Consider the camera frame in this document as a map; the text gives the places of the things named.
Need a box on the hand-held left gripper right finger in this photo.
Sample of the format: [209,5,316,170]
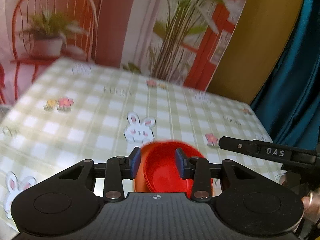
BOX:
[174,148,251,203]

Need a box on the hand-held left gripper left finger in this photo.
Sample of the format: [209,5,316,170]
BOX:
[58,146,142,203]

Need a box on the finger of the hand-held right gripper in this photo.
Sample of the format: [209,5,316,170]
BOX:
[218,136,320,166]

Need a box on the red bowl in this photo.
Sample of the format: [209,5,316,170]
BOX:
[144,142,213,194]
[134,141,214,197]

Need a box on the person's right hand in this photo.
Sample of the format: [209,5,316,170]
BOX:
[301,189,320,227]

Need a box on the checkered bunny print tablecloth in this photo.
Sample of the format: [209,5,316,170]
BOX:
[0,56,288,232]

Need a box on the teal curtain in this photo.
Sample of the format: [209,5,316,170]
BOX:
[250,0,320,153]

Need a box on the wall poster with plants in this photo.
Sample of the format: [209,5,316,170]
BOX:
[0,0,254,107]

